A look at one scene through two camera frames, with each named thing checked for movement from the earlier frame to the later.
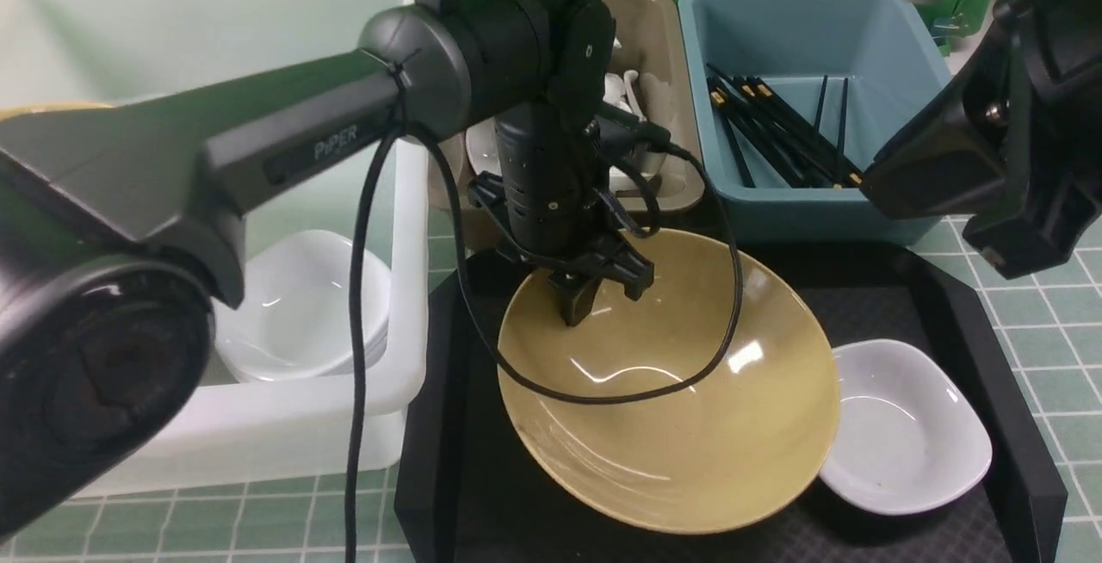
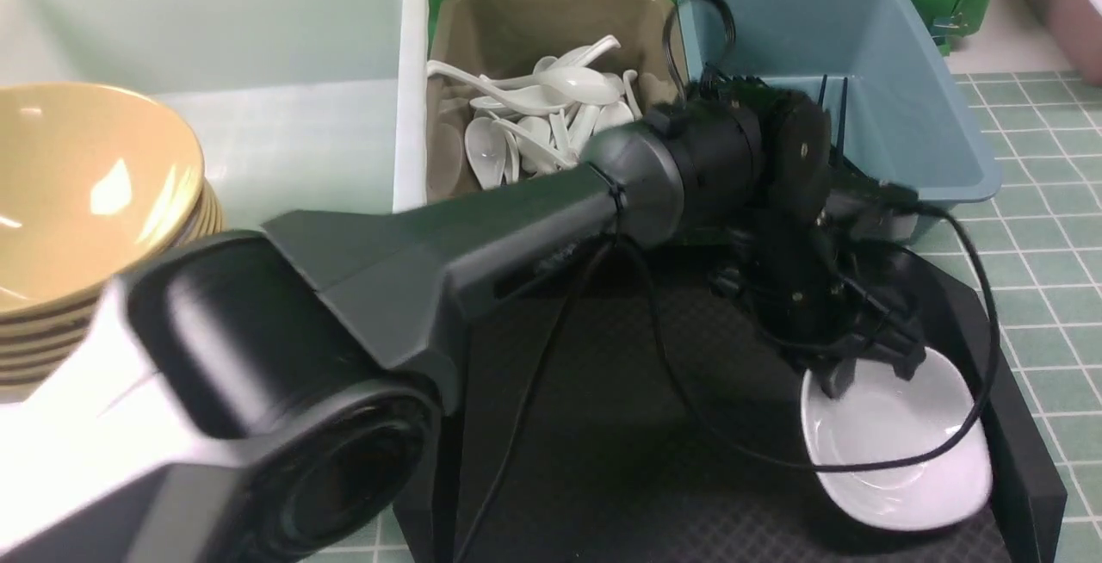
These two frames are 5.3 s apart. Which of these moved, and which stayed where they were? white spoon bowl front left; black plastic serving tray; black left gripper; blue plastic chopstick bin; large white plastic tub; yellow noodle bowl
Moved: black left gripper; yellow noodle bowl
Stayed: white spoon bowl front left; blue plastic chopstick bin; large white plastic tub; black plastic serving tray
